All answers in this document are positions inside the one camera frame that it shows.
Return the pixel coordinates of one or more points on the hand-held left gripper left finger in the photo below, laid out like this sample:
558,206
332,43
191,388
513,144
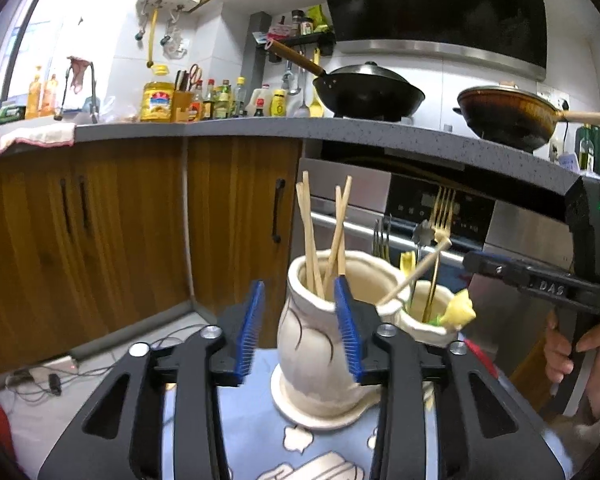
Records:
250,335

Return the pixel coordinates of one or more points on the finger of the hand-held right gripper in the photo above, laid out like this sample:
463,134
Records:
495,269

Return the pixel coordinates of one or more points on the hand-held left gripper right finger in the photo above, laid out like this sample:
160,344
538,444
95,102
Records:
352,335

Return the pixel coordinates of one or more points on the cream ceramic utensil holder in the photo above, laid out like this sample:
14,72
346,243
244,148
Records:
315,355

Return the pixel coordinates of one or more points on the bamboo chopstick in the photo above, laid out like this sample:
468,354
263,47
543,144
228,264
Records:
310,250
341,225
340,230
420,267
307,225

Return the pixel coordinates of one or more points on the metal fork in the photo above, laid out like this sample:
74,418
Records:
381,245
442,215

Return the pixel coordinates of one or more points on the metal spoon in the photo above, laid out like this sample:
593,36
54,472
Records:
422,234

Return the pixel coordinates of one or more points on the person's right hand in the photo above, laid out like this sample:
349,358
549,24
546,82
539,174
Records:
557,355

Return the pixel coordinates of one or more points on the built-in steel oven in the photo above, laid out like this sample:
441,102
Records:
510,230

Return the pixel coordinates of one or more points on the yellow plastic utensil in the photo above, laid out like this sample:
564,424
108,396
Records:
460,312

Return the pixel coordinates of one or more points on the green glass bottle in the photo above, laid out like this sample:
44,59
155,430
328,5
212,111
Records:
586,150

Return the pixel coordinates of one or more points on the blue printed cloth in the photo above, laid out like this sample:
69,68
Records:
260,440

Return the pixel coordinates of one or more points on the white pipe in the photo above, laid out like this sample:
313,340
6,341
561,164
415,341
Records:
186,210

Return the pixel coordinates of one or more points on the wooden kitchen cabinet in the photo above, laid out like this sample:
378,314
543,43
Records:
130,260

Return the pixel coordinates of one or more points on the brown frying pan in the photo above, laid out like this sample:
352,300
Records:
510,115

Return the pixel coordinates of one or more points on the white power strip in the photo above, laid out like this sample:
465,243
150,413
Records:
62,364

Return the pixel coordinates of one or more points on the black power adapter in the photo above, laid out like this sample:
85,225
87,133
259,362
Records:
55,384

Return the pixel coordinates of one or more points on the grey kitchen countertop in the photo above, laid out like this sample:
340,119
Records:
260,129

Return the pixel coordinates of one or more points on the black wok with lid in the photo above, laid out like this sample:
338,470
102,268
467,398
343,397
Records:
370,90

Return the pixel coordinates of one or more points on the hanging yellow spatula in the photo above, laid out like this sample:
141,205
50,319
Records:
316,105

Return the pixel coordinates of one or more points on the row of sauce bottles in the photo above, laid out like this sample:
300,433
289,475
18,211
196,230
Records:
230,102

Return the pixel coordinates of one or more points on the wooden knife block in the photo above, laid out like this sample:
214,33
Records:
182,105

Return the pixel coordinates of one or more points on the yellow cooking oil bottle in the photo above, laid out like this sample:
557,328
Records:
157,102

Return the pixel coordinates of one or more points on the hanging steel ladle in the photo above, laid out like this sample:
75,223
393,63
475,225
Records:
292,82

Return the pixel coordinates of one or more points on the black range hood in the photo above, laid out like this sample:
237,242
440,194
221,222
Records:
430,5

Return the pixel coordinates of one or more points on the steel kitchen faucet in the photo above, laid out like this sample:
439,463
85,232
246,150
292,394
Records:
95,95

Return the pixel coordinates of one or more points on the white pink towel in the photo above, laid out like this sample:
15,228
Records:
35,137

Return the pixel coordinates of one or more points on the black spice rack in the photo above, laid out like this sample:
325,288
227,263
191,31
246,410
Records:
280,40

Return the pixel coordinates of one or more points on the orange bottle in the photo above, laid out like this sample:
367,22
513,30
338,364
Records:
51,95
34,95

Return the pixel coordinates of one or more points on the green box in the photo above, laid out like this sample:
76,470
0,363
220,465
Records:
5,115

